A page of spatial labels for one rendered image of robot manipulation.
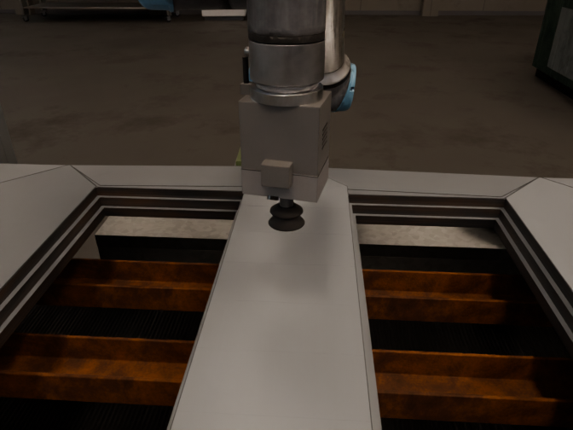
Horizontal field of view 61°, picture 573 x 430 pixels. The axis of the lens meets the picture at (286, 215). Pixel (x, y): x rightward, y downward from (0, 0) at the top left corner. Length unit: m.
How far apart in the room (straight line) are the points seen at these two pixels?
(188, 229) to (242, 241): 0.42
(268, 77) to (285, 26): 0.05
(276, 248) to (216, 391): 0.26
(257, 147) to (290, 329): 0.20
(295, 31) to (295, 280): 0.31
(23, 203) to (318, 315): 0.55
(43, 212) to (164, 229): 0.34
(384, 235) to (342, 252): 0.41
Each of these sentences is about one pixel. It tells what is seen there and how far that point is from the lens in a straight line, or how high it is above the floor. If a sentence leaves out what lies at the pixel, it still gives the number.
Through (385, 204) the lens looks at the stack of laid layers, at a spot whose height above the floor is 0.85.
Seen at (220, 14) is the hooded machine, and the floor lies 0.10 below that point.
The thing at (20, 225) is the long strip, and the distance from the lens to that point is 0.84.
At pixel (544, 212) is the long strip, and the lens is 0.88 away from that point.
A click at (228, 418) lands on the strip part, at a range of 0.48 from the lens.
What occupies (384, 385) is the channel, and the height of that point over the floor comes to 0.68.
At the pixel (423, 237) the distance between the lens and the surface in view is 1.10.
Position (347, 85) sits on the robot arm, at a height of 0.95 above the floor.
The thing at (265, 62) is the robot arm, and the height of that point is 1.14.
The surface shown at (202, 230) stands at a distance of 1.10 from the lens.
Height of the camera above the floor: 1.24
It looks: 29 degrees down
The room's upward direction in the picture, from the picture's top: straight up
